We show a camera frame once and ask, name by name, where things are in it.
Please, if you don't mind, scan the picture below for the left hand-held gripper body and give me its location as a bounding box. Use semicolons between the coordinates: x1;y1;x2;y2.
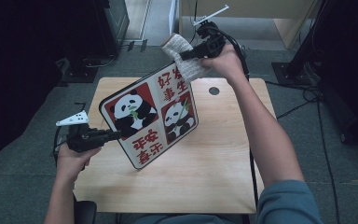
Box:
55;109;108;154

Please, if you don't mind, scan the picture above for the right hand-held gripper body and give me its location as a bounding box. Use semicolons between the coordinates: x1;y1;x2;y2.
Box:
192;4;230;60

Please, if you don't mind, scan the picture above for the white fluffy cloth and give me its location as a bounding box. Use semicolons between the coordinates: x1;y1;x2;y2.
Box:
160;33;211;84

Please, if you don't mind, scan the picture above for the panda print board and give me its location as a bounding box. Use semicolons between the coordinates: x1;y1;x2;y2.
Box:
98;60;200;171

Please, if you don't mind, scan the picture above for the person's right hand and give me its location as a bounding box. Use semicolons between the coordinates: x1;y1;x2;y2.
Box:
198;43;249;85

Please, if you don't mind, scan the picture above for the person's left hand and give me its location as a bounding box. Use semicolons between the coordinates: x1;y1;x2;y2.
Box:
55;144;103;185

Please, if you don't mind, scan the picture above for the light wooden desk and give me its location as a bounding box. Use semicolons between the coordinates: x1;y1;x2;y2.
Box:
178;0;323;50

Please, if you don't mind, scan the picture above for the black stand base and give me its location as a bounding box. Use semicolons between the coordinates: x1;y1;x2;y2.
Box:
270;61;312;87
61;60;100;84

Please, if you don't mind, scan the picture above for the black chair armrest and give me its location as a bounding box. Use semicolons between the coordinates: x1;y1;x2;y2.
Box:
73;200;98;224

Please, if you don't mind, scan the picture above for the dark cabinet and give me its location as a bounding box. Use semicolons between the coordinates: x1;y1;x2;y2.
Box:
91;0;131;59

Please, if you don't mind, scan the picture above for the black curtain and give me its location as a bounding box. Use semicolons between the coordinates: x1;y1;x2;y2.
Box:
288;0;358;153
0;0;106;181

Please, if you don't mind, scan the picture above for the left hand-held gripper cable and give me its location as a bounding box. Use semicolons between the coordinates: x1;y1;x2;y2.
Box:
52;125;71;166

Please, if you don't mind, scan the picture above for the hand-held gripper cable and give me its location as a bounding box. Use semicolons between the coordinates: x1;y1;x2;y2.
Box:
208;25;260;210
52;125;71;166

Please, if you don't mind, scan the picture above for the thin black hanging cable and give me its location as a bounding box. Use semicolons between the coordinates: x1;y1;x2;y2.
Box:
189;0;199;45

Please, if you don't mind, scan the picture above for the light floor cable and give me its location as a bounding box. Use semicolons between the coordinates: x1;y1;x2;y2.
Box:
83;54;119;69

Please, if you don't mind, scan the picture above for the black floor cable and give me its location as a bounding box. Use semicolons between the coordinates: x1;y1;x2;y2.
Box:
264;78;341;224

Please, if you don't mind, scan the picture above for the right hand-held gripper cable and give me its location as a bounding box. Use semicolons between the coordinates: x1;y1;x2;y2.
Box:
208;25;260;210

